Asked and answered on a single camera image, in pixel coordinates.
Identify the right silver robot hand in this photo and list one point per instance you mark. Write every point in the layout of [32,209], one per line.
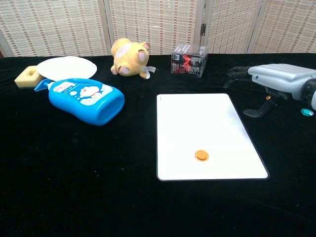
[279,79]

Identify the teal disc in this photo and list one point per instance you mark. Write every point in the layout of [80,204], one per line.
[306,112]

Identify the white magnetic board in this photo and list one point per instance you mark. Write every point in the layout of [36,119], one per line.
[207,123]

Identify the clear plastic box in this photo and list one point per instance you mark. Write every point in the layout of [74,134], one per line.
[188,64]

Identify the woven folding screen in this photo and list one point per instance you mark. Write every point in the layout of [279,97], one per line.
[153,24]

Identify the yellow plush bear toy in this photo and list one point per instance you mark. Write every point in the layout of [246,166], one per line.
[129,59]

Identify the blue pump bottle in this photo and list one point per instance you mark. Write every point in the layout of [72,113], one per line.
[93,103]

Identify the white round plate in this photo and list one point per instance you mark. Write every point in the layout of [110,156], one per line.
[66,67]

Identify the black tablecloth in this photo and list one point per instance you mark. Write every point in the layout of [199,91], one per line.
[74,172]

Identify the yellow sponge with hole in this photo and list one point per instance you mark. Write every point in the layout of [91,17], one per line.
[23,80]

